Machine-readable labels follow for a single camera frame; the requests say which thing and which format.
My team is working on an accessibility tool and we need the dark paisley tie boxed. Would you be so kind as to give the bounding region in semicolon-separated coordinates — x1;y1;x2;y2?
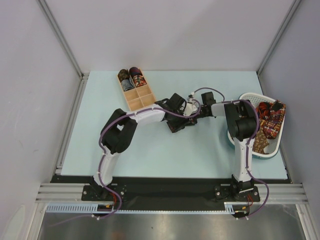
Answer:
168;123;189;133

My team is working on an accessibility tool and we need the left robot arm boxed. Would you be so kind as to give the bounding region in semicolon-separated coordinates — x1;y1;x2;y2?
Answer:
92;93;201;200

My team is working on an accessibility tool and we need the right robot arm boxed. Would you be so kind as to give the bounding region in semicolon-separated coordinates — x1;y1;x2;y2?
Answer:
200;92;259;201

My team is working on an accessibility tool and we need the wooden compartment box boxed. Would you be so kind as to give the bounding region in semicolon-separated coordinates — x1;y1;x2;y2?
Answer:
117;68;156;111

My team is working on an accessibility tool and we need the white teal plastic basket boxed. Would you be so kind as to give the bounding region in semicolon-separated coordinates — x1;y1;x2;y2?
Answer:
239;92;286;159

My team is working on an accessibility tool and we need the red black rolled tie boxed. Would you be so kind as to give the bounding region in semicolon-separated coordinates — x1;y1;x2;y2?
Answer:
132;74;147;88

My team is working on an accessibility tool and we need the orange black tie in basket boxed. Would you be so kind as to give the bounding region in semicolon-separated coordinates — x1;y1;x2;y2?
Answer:
256;101;273;121

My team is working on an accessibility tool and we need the grey blue rolled tie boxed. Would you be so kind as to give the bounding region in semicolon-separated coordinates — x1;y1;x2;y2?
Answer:
120;78;135;92

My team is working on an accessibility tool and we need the brown patterned tie in basket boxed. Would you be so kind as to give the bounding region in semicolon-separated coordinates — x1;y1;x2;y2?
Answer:
253;128;269;154

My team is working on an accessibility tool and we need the navy red rolled tie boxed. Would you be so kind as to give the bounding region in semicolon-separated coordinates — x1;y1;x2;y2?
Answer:
129;67;143;78

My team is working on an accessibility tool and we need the brown rolled tie in box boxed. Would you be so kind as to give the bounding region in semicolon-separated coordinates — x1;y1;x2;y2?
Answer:
117;69;130;82

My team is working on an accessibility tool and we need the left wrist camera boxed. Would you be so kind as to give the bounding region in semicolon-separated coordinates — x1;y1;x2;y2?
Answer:
183;102;199;117

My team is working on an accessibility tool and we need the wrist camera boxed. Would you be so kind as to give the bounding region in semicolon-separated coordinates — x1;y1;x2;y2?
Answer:
187;92;198;104
183;102;199;117

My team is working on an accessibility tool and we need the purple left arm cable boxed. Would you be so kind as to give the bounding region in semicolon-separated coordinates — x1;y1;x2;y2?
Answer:
98;99;201;227

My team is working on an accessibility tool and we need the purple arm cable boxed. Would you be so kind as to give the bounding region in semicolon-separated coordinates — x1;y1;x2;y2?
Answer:
98;99;201;227
191;87;270;221

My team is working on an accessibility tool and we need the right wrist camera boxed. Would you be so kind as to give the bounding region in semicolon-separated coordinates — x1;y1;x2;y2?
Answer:
187;92;198;104

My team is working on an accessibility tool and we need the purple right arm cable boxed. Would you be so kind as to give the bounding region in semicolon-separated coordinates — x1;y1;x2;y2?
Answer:
191;87;270;221

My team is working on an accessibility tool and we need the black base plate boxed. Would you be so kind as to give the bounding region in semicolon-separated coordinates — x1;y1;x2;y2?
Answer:
51;174;262;211

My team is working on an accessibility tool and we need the white cable duct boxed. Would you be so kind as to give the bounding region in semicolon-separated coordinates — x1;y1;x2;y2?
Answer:
45;202;249;215

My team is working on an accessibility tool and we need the aluminium frame rail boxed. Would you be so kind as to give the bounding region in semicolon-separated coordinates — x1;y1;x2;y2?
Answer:
37;0;88;81

